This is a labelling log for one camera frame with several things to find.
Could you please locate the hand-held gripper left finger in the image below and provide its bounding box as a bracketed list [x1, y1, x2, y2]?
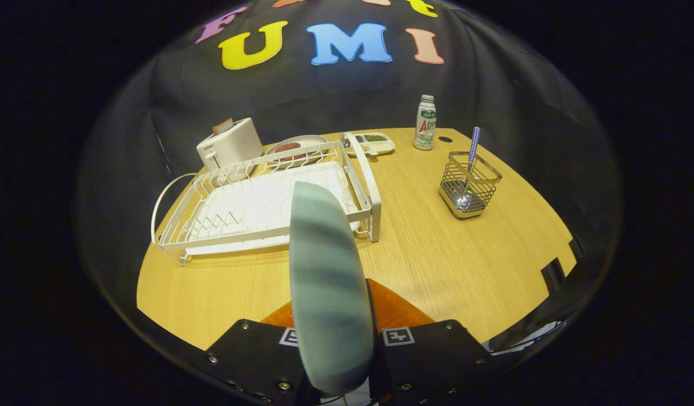
[206, 301, 319, 406]

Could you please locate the light green plate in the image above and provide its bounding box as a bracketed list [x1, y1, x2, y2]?
[289, 181, 375, 395]

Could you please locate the blue checkered handle spoon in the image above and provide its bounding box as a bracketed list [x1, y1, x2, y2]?
[453, 127, 481, 210]

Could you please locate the black backdrop cloth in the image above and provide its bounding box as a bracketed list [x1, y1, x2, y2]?
[79, 0, 624, 316]

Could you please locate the white toaster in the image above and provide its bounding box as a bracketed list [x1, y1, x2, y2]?
[196, 117, 264, 173]

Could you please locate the white drink bottle green label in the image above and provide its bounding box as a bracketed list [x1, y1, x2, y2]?
[413, 95, 437, 151]

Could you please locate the white divided dish with beans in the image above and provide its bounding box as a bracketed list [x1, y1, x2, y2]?
[342, 133, 396, 157]

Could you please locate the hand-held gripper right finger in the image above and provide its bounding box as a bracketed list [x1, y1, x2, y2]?
[365, 278, 494, 404]

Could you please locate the white wire dish rack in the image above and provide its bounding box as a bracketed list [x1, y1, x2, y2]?
[151, 133, 382, 266]

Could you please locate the small dark block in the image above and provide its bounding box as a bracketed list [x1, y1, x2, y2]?
[541, 258, 566, 294]

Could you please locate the metal wire basket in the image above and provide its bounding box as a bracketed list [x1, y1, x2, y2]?
[439, 151, 503, 219]

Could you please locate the small round pale plate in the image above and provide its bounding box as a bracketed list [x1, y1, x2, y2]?
[264, 135, 329, 164]

